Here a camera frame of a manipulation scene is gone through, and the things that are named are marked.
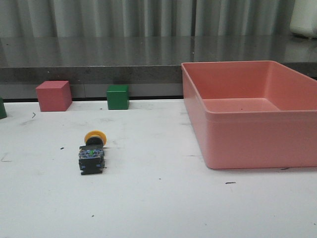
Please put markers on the yellow push button switch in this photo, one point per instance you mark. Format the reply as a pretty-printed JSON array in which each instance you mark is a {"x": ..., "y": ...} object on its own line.
[{"x": 91, "y": 154}]

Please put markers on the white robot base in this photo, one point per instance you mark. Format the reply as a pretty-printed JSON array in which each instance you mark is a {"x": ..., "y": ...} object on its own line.
[{"x": 304, "y": 18}]

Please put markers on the green cube block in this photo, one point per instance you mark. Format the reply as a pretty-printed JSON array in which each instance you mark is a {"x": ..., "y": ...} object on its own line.
[{"x": 118, "y": 97}]

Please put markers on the grey stone counter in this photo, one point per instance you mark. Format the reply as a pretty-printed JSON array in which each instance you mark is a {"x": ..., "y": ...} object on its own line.
[{"x": 151, "y": 66}]

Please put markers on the pink plastic bin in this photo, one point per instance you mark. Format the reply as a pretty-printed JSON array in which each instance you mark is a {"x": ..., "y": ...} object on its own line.
[{"x": 251, "y": 114}]

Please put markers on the pink cube block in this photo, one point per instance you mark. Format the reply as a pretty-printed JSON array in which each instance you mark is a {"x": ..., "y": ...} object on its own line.
[{"x": 54, "y": 96}]

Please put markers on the green block at left edge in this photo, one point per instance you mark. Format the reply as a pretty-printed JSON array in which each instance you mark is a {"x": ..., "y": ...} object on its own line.
[{"x": 2, "y": 109}]

